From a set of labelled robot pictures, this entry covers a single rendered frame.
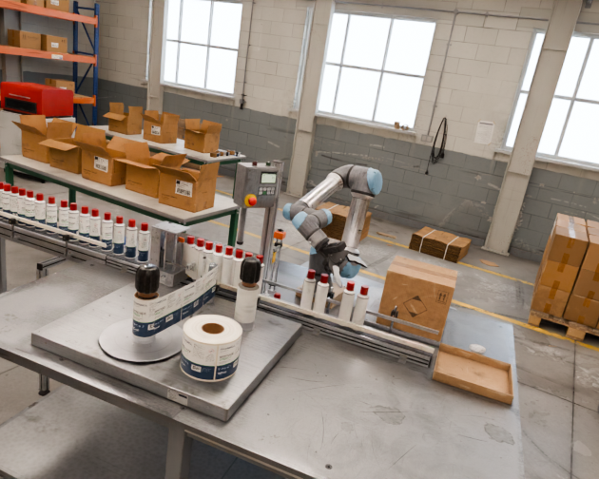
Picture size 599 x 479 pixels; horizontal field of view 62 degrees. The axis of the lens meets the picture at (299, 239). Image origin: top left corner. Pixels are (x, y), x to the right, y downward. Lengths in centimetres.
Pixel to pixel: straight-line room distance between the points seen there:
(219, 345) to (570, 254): 388
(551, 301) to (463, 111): 316
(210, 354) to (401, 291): 98
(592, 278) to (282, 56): 553
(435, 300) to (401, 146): 537
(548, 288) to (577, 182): 238
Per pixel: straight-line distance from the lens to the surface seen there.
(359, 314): 218
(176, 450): 180
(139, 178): 427
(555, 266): 508
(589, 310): 519
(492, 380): 226
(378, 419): 182
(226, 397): 170
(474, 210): 737
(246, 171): 222
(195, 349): 171
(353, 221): 239
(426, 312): 233
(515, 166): 718
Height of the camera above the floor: 189
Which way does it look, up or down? 18 degrees down
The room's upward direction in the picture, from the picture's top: 9 degrees clockwise
